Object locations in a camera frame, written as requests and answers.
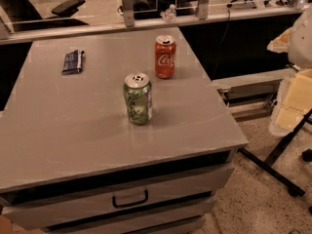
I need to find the dark blue snack packet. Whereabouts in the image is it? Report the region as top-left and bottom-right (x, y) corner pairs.
(62, 50), (85, 75)

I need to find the green soda can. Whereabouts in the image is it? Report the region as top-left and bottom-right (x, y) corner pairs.
(123, 72), (152, 125)

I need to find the black drawer handle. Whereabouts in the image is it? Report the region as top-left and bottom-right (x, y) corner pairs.
(112, 189), (149, 209)

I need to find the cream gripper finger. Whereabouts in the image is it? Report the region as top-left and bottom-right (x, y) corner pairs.
(267, 28), (291, 54)
(269, 69), (312, 137)

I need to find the clear plastic water bottle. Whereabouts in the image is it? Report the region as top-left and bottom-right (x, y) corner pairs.
(160, 4), (176, 21)

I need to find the black hanging cable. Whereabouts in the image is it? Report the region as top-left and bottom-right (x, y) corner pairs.
(212, 8), (232, 80)

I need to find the orange Coca-Cola can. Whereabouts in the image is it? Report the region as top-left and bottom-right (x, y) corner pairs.
(154, 35), (176, 79)

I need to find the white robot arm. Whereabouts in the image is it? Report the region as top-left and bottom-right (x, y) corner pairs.
(267, 7), (312, 137)

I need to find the black metal stand base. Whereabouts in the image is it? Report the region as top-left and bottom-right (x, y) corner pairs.
(238, 110), (312, 197)

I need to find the grey metal drawer cabinet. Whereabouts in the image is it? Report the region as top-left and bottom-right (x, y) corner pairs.
(0, 30), (247, 234)

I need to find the black office chair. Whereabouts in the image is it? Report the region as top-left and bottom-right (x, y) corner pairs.
(0, 0), (86, 32)

